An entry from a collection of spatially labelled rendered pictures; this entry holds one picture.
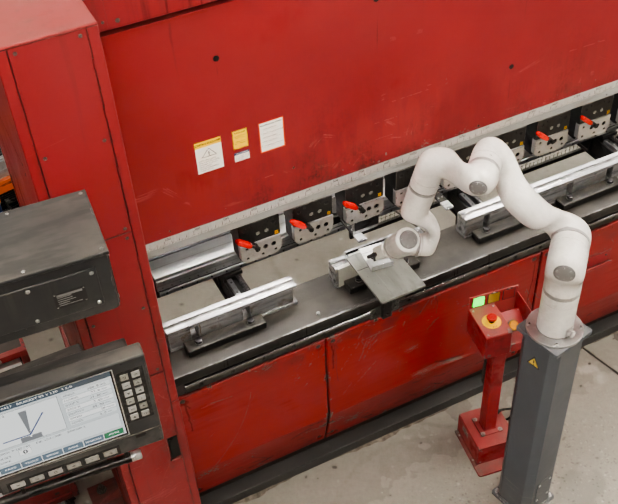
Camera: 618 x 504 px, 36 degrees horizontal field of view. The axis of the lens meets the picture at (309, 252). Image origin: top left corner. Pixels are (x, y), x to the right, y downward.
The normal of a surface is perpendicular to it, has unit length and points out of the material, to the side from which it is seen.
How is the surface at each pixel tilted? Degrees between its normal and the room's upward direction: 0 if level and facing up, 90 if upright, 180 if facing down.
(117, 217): 90
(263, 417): 90
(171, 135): 90
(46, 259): 1
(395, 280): 0
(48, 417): 90
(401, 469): 0
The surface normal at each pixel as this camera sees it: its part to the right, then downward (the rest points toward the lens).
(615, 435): -0.04, -0.73
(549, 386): -0.12, 0.68
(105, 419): 0.38, 0.62
